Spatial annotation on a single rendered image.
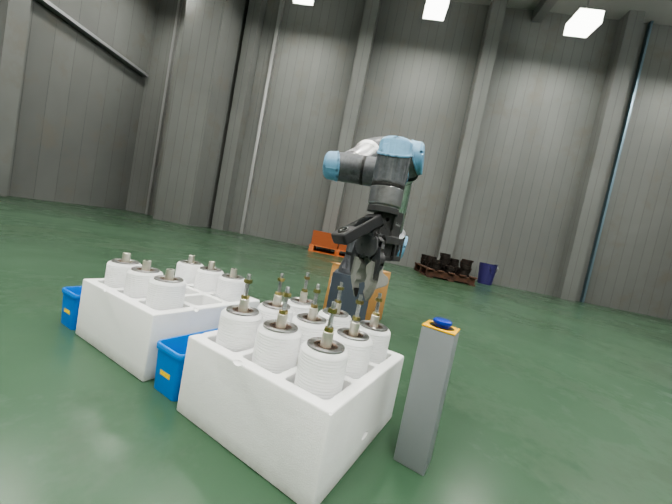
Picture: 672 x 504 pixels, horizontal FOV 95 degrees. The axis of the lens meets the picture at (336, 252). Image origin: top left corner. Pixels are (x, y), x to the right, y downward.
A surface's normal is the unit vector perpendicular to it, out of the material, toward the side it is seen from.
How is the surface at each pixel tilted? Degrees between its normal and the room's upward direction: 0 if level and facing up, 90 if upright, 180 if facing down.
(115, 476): 0
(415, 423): 90
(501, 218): 90
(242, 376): 90
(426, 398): 90
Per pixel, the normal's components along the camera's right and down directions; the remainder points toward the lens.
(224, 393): -0.50, -0.04
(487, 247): -0.11, 0.04
